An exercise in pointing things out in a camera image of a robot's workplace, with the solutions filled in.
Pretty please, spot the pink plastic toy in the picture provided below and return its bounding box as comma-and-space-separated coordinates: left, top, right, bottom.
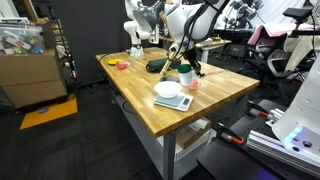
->
115, 60, 131, 71

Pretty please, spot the cardboard box with label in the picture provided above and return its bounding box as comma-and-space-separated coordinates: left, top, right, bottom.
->
175, 117, 213, 151

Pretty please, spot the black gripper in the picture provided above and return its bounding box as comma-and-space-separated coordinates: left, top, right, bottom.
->
183, 45, 205, 78

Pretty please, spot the grey metal table frame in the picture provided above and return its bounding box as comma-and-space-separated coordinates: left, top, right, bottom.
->
109, 89, 251, 180

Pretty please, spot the wooden background desk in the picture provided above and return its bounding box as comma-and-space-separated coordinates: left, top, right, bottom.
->
196, 38, 233, 64

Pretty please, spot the cluttered metal rack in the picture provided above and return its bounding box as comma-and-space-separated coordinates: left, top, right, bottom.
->
49, 19, 80, 82

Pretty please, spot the pink cloth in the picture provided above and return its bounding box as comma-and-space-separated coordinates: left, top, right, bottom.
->
248, 23, 278, 46

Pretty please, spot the white bowl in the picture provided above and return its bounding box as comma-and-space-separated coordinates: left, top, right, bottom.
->
153, 80, 183, 99

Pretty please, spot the orange floor mat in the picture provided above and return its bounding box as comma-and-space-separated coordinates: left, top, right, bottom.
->
19, 96, 79, 131

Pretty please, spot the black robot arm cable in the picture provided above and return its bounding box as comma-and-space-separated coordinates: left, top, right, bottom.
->
169, 0, 231, 63

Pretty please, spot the white kitchen scale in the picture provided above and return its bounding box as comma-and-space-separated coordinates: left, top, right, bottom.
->
152, 92, 195, 113

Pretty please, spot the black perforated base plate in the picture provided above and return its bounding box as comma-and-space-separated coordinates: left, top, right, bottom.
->
196, 99, 320, 180

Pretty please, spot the black clamp with orange trigger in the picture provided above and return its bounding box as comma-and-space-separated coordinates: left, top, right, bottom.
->
213, 121, 246, 146
246, 99, 273, 118

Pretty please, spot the black camera on stand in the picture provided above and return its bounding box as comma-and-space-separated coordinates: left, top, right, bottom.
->
282, 7, 320, 38

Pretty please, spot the pink mug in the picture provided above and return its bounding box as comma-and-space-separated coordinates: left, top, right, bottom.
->
189, 77, 202, 92

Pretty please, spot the black partition panel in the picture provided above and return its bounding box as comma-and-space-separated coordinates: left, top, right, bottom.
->
49, 0, 133, 87

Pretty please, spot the grey mesh office chair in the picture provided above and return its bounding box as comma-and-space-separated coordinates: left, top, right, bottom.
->
239, 33, 301, 81

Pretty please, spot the dark green zip case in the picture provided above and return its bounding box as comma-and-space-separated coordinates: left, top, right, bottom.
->
145, 57, 183, 74

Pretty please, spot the white cup with green rim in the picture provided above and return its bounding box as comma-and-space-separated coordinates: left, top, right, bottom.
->
177, 63, 195, 87

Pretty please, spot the aluminium extrusion rail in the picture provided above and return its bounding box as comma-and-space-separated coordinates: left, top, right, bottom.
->
265, 108, 285, 127
245, 129, 320, 178

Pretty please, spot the clear plastic bin of toys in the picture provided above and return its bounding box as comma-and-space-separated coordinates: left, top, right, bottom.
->
0, 23, 46, 56

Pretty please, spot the yellow plate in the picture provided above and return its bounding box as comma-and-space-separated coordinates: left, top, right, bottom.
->
107, 58, 125, 66

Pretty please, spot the brown cardboard cabinet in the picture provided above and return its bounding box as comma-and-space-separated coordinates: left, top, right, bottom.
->
0, 48, 69, 109

